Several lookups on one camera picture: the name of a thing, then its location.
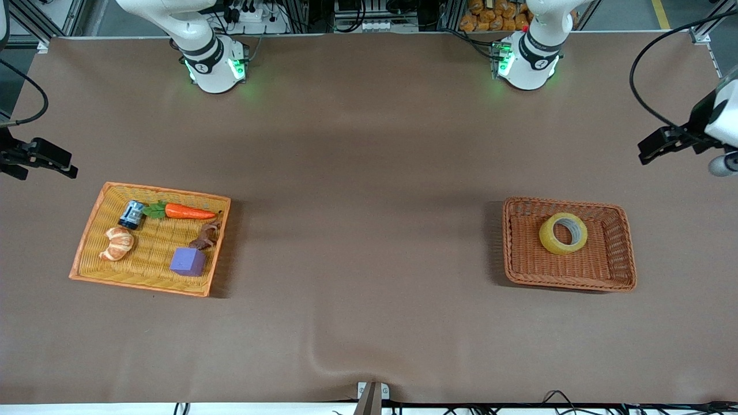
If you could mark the toy croissant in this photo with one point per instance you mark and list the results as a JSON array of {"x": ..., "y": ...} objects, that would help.
[{"x": 118, "y": 243}]

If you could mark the brown table cover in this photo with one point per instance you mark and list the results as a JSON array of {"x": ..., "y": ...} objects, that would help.
[{"x": 369, "y": 323}]

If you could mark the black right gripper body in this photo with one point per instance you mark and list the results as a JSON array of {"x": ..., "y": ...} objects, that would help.
[{"x": 11, "y": 153}]

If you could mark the metal table clamp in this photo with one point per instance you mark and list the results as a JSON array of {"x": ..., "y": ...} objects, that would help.
[{"x": 372, "y": 397}]

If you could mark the aluminium corner bracket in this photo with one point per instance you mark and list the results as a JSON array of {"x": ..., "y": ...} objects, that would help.
[{"x": 703, "y": 37}]

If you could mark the brown toy lion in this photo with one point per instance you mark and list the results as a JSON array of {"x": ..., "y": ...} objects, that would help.
[{"x": 206, "y": 235}]

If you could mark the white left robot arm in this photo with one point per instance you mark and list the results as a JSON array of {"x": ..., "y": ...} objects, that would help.
[{"x": 527, "y": 57}]

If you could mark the brown wicker basket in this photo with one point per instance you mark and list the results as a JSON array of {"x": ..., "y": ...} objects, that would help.
[{"x": 530, "y": 259}]

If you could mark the white power strip with plugs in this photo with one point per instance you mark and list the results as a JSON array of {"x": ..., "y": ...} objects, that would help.
[{"x": 265, "y": 20}]

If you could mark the orange snack bags pile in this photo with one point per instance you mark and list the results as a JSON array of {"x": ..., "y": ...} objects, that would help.
[{"x": 484, "y": 17}]

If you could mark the yellow wicker basket orange rim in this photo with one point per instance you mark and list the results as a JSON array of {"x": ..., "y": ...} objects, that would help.
[{"x": 150, "y": 253}]

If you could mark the yellow clear tape roll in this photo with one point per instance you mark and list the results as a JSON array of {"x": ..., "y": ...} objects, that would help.
[{"x": 546, "y": 236}]

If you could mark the purple foam block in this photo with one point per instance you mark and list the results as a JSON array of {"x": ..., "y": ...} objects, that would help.
[{"x": 187, "y": 262}]

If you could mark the orange toy carrot green leaves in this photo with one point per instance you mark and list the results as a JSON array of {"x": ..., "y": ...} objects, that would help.
[{"x": 187, "y": 211}]

